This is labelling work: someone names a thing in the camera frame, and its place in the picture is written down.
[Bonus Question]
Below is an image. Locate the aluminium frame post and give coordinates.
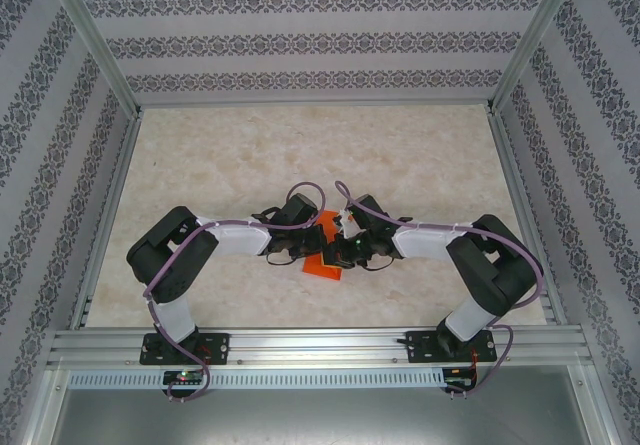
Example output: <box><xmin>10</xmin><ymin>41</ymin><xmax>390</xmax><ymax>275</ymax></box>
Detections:
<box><xmin>39</xmin><ymin>0</ymin><xmax>144</xmax><ymax>116</ymax></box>
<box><xmin>487</xmin><ymin>0</ymin><xmax>584</xmax><ymax>114</ymax></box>

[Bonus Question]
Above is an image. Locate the grey metal sheet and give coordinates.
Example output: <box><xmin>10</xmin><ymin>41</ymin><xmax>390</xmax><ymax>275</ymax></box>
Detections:
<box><xmin>29</xmin><ymin>364</ymin><xmax>616</xmax><ymax>445</ymax></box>

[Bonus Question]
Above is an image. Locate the aluminium side rail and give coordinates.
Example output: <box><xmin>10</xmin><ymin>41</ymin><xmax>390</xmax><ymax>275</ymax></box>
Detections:
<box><xmin>67</xmin><ymin>109</ymin><xmax>144</xmax><ymax>331</ymax></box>
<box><xmin>487</xmin><ymin>109</ymin><xmax>569</xmax><ymax>326</ymax></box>

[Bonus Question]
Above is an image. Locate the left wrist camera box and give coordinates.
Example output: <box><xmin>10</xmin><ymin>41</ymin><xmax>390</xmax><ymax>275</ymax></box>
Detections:
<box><xmin>279</xmin><ymin>193</ymin><xmax>317</xmax><ymax>229</ymax></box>

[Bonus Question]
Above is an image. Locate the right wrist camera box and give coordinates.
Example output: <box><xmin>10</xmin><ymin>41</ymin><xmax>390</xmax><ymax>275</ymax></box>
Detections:
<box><xmin>349</xmin><ymin>193</ymin><xmax>389</xmax><ymax>231</ymax></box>

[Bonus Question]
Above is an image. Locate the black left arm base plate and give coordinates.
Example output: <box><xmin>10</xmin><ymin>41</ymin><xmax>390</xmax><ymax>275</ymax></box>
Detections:
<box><xmin>139</xmin><ymin>333</ymin><xmax>231</xmax><ymax>366</ymax></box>

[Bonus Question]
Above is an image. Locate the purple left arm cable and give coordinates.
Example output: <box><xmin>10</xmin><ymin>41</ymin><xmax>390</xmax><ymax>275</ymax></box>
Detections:
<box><xmin>143</xmin><ymin>180</ymin><xmax>326</xmax><ymax>405</ymax></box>

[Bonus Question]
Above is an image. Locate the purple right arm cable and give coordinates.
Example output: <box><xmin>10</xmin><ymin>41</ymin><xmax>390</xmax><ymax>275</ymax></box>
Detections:
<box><xmin>333</xmin><ymin>179</ymin><xmax>546</xmax><ymax>400</ymax></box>

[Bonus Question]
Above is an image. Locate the aluminium mounting rail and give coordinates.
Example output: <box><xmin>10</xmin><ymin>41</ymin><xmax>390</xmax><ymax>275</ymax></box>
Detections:
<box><xmin>47</xmin><ymin>328</ymin><xmax>594</xmax><ymax>369</ymax></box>

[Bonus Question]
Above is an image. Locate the orange cloth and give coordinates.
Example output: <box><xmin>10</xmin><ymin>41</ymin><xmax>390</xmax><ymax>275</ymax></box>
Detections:
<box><xmin>301</xmin><ymin>209</ymin><xmax>346</xmax><ymax>284</ymax></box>

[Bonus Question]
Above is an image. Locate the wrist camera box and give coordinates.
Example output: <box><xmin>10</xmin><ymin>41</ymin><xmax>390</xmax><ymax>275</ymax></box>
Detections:
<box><xmin>279</xmin><ymin>193</ymin><xmax>317</xmax><ymax>229</ymax></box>
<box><xmin>349</xmin><ymin>193</ymin><xmax>389</xmax><ymax>231</ymax></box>

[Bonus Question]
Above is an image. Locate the small circuit board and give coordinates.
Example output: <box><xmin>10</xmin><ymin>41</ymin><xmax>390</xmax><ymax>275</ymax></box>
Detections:
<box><xmin>163</xmin><ymin>370</ymin><xmax>204</xmax><ymax>385</ymax></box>
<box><xmin>444</xmin><ymin>367</ymin><xmax>476</xmax><ymax>386</ymax></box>

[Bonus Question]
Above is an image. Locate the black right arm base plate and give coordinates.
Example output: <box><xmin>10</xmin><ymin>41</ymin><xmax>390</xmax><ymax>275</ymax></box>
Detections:
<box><xmin>405</xmin><ymin>330</ymin><xmax>497</xmax><ymax>365</ymax></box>

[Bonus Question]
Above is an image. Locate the slotted grey cable duct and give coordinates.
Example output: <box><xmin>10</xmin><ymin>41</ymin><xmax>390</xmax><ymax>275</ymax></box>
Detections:
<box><xmin>67</xmin><ymin>368</ymin><xmax>446</xmax><ymax>390</ymax></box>

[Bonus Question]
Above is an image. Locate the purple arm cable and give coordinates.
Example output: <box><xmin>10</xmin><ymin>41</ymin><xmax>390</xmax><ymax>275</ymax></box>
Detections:
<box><xmin>143</xmin><ymin>180</ymin><xmax>326</xmax><ymax>405</ymax></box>
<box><xmin>333</xmin><ymin>179</ymin><xmax>546</xmax><ymax>400</ymax></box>

